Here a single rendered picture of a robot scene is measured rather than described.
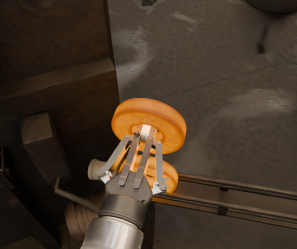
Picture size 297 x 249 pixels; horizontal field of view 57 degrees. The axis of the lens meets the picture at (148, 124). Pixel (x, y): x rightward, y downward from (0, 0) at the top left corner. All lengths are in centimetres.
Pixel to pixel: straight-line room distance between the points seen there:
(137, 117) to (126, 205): 17
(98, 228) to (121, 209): 4
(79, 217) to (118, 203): 48
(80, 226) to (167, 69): 148
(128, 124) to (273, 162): 129
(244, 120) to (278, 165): 36
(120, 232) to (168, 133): 21
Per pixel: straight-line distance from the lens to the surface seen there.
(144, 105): 50
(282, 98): 211
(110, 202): 45
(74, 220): 91
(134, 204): 44
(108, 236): 42
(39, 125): 77
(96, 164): 78
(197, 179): 76
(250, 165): 167
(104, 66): 78
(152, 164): 67
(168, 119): 50
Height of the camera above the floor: 136
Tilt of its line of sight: 51 degrees down
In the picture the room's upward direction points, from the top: straight up
